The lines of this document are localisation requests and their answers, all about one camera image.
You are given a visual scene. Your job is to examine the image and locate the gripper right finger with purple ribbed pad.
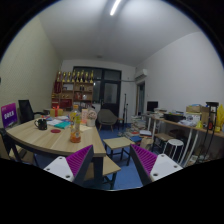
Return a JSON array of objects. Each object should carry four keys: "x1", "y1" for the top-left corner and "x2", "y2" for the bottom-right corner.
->
[{"x1": 130, "y1": 144, "x2": 182, "y2": 186}]

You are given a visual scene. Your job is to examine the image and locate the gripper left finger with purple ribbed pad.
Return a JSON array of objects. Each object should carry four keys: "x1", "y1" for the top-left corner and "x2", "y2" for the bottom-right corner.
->
[{"x1": 44, "y1": 145, "x2": 94, "y2": 186}]

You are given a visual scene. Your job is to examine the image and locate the white round stool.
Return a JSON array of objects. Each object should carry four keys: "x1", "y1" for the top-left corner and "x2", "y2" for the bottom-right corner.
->
[{"x1": 163, "y1": 139, "x2": 184, "y2": 158}]

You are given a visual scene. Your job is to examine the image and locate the wooden bench seat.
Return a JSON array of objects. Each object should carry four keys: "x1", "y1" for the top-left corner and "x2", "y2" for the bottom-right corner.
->
[{"x1": 85, "y1": 156, "x2": 121, "y2": 189}]

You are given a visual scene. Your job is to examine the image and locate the wooden round-corner table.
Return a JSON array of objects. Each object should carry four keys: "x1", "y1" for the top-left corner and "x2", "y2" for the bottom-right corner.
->
[{"x1": 6, "y1": 120, "x2": 106, "y2": 187}]

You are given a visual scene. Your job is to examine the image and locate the small wooden stool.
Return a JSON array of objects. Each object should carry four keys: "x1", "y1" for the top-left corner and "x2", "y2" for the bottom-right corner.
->
[{"x1": 103, "y1": 137, "x2": 133, "y2": 165}]

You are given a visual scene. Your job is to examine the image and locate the red round coaster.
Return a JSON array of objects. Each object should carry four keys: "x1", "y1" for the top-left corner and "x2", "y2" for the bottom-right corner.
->
[{"x1": 51, "y1": 129, "x2": 61, "y2": 133}]

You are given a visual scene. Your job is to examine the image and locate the teal notebook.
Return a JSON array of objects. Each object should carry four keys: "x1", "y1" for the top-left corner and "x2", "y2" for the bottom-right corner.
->
[{"x1": 54, "y1": 121, "x2": 70, "y2": 129}]

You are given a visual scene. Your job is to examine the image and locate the clear bottle with orange drink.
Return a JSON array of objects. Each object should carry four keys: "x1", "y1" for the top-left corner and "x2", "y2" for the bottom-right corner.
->
[{"x1": 69, "y1": 105, "x2": 81, "y2": 143}]

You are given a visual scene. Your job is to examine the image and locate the black tray on desk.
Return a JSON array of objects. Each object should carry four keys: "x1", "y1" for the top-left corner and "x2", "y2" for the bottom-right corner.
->
[{"x1": 164, "y1": 113, "x2": 186, "y2": 122}]

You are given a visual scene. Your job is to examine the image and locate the black mug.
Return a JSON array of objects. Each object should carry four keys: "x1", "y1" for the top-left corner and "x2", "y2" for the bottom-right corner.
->
[{"x1": 34, "y1": 118, "x2": 47, "y2": 130}]

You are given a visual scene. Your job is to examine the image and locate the white flower pot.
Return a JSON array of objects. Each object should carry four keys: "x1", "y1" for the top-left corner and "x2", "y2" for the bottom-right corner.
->
[{"x1": 87, "y1": 110, "x2": 97, "y2": 127}]

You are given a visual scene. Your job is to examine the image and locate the long wooden side desk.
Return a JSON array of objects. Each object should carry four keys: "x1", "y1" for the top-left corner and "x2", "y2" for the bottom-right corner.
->
[{"x1": 144, "y1": 114, "x2": 224, "y2": 167}]

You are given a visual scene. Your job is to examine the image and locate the grey armchair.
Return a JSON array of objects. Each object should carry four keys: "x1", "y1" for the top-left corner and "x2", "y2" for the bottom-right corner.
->
[{"x1": 97, "y1": 109, "x2": 117, "y2": 128}]

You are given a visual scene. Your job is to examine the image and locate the black computer monitor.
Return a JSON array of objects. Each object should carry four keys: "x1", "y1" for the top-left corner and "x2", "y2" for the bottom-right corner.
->
[{"x1": 147, "y1": 101, "x2": 158, "y2": 112}]

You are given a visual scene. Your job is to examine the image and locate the black office chair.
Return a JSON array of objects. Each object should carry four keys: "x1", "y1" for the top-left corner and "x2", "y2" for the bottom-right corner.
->
[{"x1": 18, "y1": 100, "x2": 43, "y2": 123}]

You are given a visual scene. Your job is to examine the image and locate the cardboard box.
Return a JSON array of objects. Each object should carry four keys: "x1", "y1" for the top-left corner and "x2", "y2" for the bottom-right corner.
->
[{"x1": 186, "y1": 105, "x2": 209, "y2": 124}]

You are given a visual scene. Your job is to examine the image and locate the wooden trophy shelf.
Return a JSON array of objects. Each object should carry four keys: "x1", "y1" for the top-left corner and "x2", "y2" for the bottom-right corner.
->
[{"x1": 51, "y1": 69, "x2": 94, "y2": 110}]

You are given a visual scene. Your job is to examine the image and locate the purple sign board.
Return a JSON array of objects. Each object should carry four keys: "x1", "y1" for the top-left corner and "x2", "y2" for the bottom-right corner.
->
[{"x1": 1, "y1": 103, "x2": 18, "y2": 128}]

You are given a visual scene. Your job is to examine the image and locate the dark framed glass door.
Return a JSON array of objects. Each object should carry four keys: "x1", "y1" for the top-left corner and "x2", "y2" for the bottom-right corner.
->
[{"x1": 73, "y1": 66, "x2": 122, "y2": 116}]

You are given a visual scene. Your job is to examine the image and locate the yellow bag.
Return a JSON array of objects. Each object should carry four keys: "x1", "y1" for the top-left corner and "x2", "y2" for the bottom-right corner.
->
[{"x1": 215, "y1": 104, "x2": 224, "y2": 132}]

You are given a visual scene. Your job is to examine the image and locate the white air conditioner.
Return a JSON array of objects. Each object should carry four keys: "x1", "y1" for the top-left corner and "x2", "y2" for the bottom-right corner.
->
[{"x1": 134, "y1": 69, "x2": 148, "y2": 80}]

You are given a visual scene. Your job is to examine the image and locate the ceiling tube light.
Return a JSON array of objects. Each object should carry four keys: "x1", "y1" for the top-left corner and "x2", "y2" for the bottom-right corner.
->
[{"x1": 110, "y1": 0, "x2": 122, "y2": 16}]

